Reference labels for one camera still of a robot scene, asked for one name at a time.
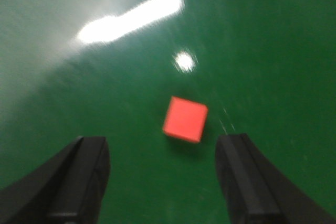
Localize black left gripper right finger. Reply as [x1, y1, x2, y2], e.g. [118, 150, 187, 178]
[215, 134, 335, 223]

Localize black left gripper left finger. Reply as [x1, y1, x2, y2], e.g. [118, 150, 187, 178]
[1, 136, 110, 223]

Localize red cube block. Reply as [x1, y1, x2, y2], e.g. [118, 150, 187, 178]
[163, 97, 208, 143]

